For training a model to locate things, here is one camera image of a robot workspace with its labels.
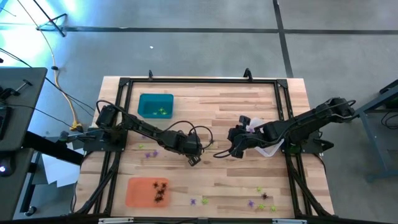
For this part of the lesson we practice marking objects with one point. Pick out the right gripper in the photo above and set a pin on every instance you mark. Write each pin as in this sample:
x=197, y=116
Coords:
x=245, y=137

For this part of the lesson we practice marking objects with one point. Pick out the small black frame clamp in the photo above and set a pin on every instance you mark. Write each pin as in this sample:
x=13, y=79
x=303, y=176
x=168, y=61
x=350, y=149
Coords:
x=150, y=74

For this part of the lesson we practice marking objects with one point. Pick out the black computer mouse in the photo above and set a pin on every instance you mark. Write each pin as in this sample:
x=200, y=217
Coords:
x=5, y=169

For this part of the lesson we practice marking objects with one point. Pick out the black diagonal bar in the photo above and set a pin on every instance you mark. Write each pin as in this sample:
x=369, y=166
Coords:
x=53, y=149

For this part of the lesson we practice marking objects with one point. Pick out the dark desk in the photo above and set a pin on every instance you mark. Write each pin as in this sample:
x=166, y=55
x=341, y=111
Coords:
x=15, y=193

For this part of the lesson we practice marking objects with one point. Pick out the clear plastic bin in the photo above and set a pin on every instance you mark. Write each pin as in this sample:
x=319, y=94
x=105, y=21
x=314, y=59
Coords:
x=272, y=151

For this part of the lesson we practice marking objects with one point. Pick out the black desk clamp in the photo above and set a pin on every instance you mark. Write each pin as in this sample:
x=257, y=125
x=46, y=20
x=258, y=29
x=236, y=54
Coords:
x=7, y=92

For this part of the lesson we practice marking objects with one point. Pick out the grey desk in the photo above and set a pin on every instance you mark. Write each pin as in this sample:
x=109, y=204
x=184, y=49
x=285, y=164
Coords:
x=28, y=90

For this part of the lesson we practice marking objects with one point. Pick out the teal plastic bin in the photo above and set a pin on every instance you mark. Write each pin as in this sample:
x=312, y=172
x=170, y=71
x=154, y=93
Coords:
x=149, y=102

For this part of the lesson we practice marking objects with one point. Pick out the black aluminium table frame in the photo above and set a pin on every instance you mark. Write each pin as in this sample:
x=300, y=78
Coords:
x=202, y=80

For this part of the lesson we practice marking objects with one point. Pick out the blue-grey metal table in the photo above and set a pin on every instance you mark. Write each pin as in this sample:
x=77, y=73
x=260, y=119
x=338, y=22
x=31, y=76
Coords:
x=373, y=105

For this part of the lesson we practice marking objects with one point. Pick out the orange plastic bin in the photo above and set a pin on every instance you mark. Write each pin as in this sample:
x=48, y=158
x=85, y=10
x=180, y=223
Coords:
x=140, y=193

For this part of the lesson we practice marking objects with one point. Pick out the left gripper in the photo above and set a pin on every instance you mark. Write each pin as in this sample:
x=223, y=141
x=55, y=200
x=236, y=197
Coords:
x=191, y=146

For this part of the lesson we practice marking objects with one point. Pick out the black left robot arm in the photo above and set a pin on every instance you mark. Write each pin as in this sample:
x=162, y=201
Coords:
x=140, y=126

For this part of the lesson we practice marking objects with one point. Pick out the black caster wheel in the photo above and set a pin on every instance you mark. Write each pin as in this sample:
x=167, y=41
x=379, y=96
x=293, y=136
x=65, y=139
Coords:
x=30, y=211

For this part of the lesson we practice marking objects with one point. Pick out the black camera silver rim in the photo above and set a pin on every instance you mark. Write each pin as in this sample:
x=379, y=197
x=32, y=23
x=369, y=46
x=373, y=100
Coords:
x=202, y=221

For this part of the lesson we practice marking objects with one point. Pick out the white label strip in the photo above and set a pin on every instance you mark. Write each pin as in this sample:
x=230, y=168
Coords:
x=115, y=220
x=289, y=221

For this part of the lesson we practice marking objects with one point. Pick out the white paper sheet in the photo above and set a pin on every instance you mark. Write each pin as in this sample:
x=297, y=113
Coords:
x=59, y=171

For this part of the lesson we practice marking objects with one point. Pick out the large black frame clamp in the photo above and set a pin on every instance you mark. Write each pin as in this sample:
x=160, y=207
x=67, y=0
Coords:
x=247, y=74

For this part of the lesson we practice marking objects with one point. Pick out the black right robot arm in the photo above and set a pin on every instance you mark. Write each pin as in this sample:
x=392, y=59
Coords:
x=311, y=118

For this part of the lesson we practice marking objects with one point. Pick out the black stand base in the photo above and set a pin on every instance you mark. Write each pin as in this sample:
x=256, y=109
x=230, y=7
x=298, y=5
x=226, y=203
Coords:
x=51, y=21

